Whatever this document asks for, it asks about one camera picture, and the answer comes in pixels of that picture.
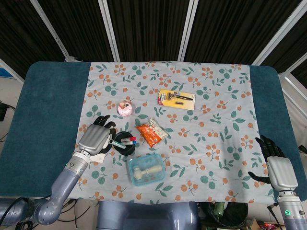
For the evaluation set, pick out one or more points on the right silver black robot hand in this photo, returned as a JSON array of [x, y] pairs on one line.
[[279, 169]]

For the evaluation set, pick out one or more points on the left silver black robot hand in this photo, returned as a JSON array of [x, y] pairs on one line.
[[94, 138]]

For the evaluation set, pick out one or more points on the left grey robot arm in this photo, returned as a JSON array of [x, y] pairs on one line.
[[51, 191]]

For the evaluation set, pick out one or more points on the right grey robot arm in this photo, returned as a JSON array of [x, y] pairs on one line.
[[289, 209]]

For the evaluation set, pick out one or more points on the white marker with green cap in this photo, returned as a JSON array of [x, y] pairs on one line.
[[118, 144]]

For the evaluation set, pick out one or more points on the black round pen holder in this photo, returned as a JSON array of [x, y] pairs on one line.
[[124, 143]]

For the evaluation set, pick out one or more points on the white marker with red cap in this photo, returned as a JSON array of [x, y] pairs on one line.
[[128, 139]]

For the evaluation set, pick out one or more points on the white marker with blue cap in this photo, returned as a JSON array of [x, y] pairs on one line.
[[130, 142]]

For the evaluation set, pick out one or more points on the white card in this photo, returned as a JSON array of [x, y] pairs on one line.
[[98, 158]]

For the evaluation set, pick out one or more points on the pink round tape roll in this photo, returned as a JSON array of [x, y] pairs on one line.
[[125, 109]]

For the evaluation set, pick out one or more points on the teal table cover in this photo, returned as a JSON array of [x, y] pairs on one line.
[[45, 129]]

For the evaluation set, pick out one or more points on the orange white snack bag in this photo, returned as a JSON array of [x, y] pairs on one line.
[[150, 133]]

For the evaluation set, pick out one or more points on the blue transparent plastic box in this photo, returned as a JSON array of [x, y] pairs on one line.
[[146, 169]]

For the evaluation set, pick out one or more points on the black waste bin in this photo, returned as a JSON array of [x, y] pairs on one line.
[[224, 214]]

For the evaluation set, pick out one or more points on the floral patterned tablecloth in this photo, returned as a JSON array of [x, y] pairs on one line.
[[168, 129]]

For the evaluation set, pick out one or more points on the yellow razor blister pack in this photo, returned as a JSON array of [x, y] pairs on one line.
[[176, 99]]

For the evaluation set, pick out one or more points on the grey robot torso base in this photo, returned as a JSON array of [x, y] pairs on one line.
[[147, 215]]

